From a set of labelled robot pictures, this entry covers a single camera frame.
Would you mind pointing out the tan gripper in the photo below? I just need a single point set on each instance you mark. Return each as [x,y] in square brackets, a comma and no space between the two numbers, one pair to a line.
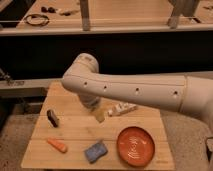
[99,113]

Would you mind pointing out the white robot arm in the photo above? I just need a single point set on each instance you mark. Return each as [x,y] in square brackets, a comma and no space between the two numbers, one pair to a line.
[191,96]

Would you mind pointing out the orange ceramic bowl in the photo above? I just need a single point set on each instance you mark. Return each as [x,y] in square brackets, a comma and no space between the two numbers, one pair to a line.
[135,146]

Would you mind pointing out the orange pepper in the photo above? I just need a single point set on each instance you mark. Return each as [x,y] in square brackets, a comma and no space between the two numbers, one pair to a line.
[61,147]

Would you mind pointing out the white plastic bottle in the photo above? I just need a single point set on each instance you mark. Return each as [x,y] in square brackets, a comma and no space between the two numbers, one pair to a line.
[121,108]

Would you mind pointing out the blue sponge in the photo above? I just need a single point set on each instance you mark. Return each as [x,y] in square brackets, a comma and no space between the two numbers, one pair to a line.
[94,152]

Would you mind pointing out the black brush block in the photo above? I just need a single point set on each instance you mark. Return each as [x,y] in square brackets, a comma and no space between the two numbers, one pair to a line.
[52,118]

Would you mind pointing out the small dark objects on bench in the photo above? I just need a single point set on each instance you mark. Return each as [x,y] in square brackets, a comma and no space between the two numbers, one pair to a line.
[58,11]

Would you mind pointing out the metal clamp bracket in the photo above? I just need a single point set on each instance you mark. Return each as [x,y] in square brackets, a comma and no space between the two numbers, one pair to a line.
[9,80]

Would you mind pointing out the grey angled metal post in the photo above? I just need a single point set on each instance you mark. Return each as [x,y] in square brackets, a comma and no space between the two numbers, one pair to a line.
[187,8]

